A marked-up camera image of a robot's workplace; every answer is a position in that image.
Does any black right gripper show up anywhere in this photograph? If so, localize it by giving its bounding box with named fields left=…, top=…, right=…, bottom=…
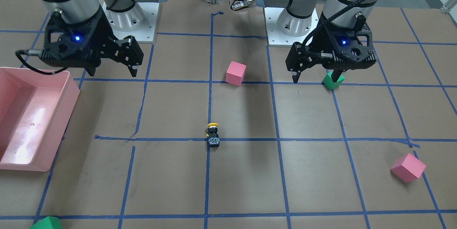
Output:
left=39, top=8, right=144, bottom=77

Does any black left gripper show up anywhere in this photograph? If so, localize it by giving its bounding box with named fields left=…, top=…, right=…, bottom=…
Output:
left=286, top=15, right=377, bottom=84

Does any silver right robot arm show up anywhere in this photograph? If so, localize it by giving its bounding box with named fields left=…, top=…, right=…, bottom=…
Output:
left=15, top=0, right=167, bottom=77

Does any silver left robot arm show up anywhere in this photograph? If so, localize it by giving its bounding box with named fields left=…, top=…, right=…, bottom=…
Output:
left=255, top=0, right=378, bottom=90

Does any pink cube near arm base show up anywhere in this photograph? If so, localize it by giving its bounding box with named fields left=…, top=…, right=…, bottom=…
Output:
left=225, top=61, right=247, bottom=87

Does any green cube centre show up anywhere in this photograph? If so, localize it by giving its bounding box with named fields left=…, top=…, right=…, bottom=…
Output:
left=322, top=72, right=345, bottom=90

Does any pink plastic bin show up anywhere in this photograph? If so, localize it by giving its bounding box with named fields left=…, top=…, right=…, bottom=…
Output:
left=0, top=67, right=80, bottom=172

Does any pink cube front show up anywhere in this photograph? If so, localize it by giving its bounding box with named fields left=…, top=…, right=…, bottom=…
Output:
left=390, top=153, right=426, bottom=183

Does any green cube far corner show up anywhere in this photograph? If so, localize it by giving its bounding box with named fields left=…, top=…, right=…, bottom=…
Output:
left=30, top=216, right=63, bottom=229

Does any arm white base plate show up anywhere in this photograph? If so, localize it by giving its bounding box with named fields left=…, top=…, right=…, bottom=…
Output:
left=264, top=7, right=318, bottom=47
left=102, top=2, right=160, bottom=43

